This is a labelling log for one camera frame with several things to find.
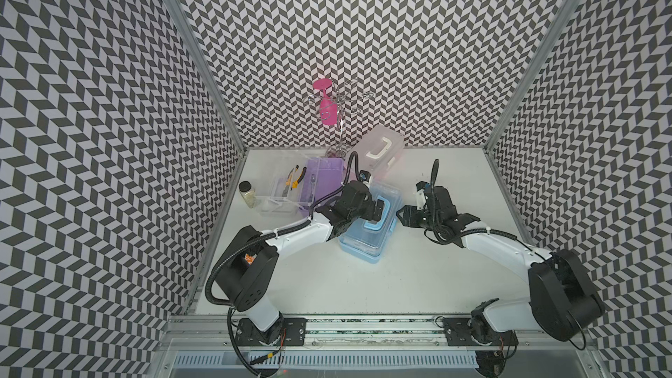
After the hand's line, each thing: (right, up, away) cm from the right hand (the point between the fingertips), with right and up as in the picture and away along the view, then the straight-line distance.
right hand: (402, 218), depth 88 cm
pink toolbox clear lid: (-7, +23, +11) cm, 27 cm away
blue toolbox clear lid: (-12, -6, -5) cm, 15 cm away
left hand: (-11, +6, -1) cm, 12 cm away
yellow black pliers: (-39, +12, +8) cm, 42 cm away
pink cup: (-26, +40, +13) cm, 49 cm away
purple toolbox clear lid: (-47, +16, +10) cm, 51 cm away
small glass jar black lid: (-54, +8, +4) cm, 55 cm away
